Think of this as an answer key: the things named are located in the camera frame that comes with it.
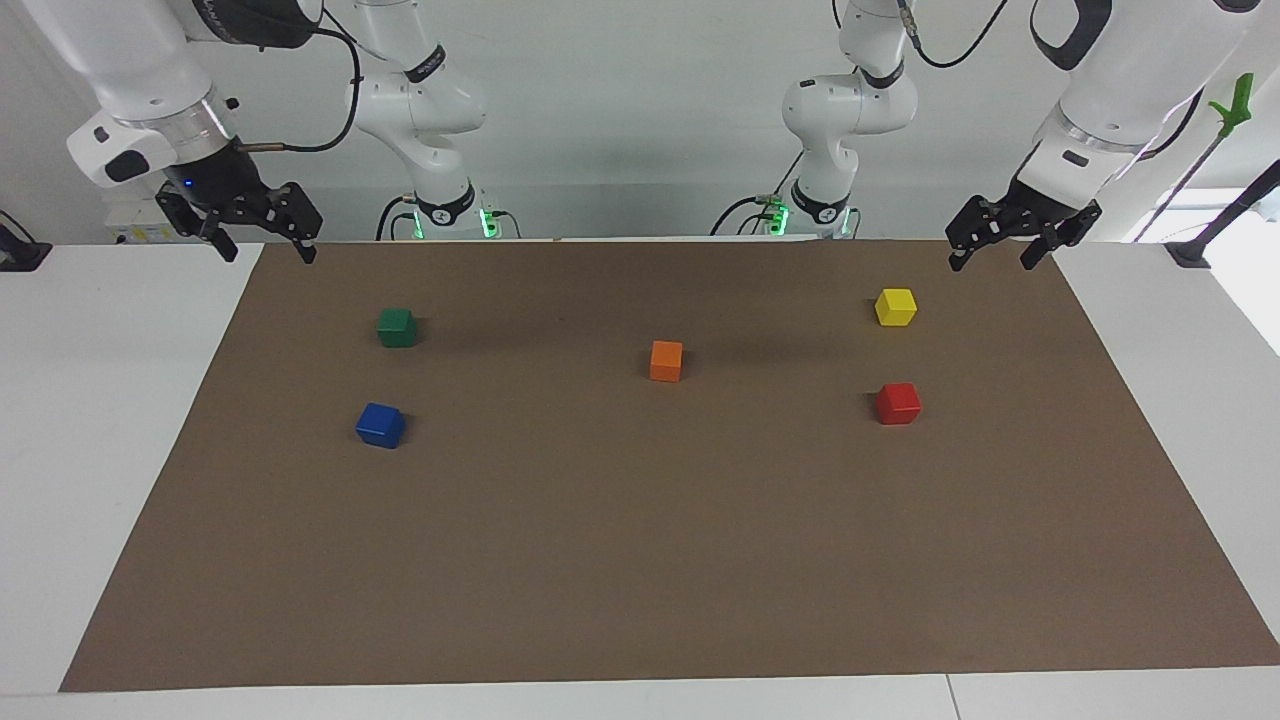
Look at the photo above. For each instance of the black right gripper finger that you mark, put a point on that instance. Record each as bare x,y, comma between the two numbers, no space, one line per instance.
195,220
298,212

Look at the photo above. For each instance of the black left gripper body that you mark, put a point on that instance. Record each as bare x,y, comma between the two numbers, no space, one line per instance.
1035,210

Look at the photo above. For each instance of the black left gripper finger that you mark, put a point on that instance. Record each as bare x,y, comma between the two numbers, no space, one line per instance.
975,225
1070,232

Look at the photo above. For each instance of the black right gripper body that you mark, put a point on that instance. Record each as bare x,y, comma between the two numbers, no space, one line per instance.
220,185

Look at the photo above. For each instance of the red cube block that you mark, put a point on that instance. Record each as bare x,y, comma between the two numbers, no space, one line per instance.
898,405

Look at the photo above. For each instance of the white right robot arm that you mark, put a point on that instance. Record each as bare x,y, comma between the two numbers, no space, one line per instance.
130,60

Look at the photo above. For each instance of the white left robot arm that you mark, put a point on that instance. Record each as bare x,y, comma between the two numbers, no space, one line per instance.
1120,80

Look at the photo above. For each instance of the yellow cube block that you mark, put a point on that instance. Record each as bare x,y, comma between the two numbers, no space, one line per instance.
896,308

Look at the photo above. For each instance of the green cube block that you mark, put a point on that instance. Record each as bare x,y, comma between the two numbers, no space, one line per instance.
397,328

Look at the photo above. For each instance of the blue cube block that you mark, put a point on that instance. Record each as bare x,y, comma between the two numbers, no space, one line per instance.
380,426

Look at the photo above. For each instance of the orange cube block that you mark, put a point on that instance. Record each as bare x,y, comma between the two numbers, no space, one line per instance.
666,362

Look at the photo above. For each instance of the white power strip box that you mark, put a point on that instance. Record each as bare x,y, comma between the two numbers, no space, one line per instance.
135,222

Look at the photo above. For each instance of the black table clamp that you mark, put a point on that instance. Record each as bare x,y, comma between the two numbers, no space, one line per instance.
22,252

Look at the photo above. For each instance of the green clip on rod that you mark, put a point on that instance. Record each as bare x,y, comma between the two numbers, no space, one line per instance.
1238,102

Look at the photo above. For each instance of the brown table mat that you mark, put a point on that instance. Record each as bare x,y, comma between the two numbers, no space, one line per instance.
640,540

